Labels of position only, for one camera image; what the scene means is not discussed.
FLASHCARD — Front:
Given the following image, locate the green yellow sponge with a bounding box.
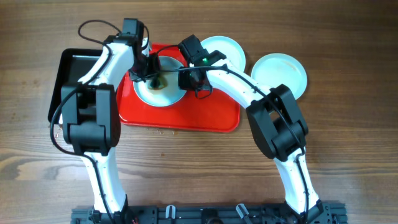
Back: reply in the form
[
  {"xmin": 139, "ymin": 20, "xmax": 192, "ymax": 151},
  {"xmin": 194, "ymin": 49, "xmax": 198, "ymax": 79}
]
[{"xmin": 147, "ymin": 76, "xmax": 167, "ymax": 90}]

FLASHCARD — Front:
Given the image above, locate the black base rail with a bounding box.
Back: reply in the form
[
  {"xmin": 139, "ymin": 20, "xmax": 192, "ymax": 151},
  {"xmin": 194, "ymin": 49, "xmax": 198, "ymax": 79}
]
[{"xmin": 70, "ymin": 202, "xmax": 348, "ymax": 224}]

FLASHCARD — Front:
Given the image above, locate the white plate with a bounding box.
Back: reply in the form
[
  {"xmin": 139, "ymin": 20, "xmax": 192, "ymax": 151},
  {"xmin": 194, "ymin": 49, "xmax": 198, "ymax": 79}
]
[
  {"xmin": 201, "ymin": 36, "xmax": 246, "ymax": 72},
  {"xmin": 251, "ymin": 53, "xmax": 308, "ymax": 100},
  {"xmin": 133, "ymin": 72, "xmax": 187, "ymax": 107}
]

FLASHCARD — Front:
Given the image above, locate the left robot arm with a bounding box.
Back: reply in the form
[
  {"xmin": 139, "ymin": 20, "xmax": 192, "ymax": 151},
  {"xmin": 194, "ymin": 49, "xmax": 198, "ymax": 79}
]
[{"xmin": 54, "ymin": 18, "xmax": 159, "ymax": 223}]

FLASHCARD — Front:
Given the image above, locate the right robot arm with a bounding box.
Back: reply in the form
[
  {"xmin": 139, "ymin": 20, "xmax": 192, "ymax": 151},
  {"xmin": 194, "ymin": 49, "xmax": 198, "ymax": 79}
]
[{"xmin": 177, "ymin": 35, "xmax": 323, "ymax": 223}]

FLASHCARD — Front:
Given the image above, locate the red plastic tray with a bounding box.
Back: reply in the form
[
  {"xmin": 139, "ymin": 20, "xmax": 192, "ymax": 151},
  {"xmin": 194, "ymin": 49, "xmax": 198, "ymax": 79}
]
[{"xmin": 116, "ymin": 42, "xmax": 242, "ymax": 134}]

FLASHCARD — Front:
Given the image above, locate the black rectangular tray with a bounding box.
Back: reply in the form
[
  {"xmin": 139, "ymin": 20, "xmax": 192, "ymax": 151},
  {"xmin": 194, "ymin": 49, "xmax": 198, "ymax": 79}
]
[{"xmin": 48, "ymin": 48, "xmax": 102, "ymax": 122}]

